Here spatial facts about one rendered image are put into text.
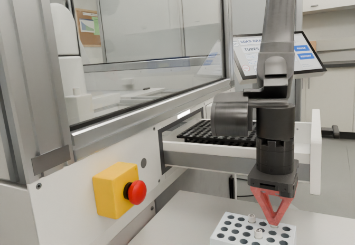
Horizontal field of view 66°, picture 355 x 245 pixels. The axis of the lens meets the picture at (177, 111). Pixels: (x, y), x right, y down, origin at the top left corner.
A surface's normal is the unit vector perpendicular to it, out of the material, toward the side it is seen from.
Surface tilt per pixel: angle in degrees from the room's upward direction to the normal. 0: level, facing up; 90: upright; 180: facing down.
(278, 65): 48
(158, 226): 0
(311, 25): 90
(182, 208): 0
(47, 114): 90
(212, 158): 90
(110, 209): 90
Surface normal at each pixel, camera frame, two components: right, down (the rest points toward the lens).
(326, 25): -0.49, 0.21
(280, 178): -0.06, -0.98
